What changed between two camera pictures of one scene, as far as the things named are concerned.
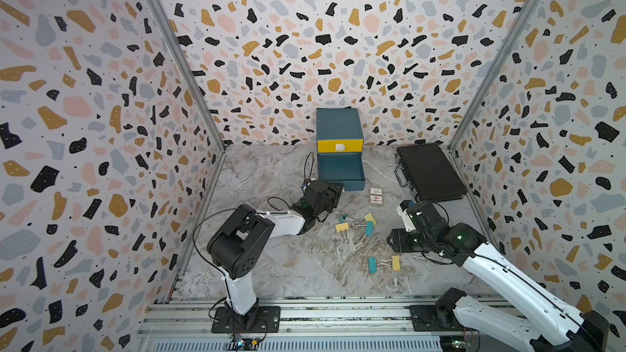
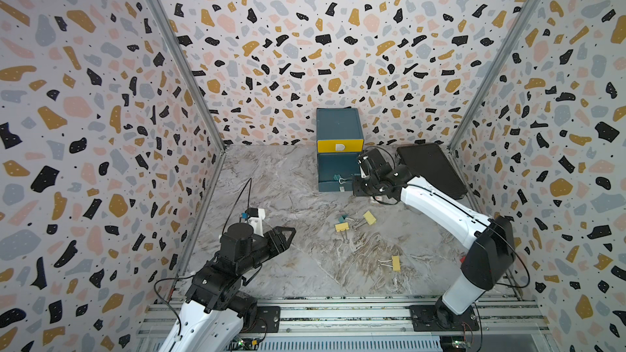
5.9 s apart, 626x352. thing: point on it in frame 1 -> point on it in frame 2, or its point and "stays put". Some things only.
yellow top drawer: x=341 y=146 stays put
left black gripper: x=333 y=192 -> x=281 y=244
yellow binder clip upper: x=369 y=217 stays put
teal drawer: x=343 y=168 stays put
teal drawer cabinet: x=340 y=138 stays put
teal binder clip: x=369 y=228 -> x=341 y=180
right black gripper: x=397 y=240 -> x=356 y=187
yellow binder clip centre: x=342 y=226 stays put
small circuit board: x=238 y=344 stays put
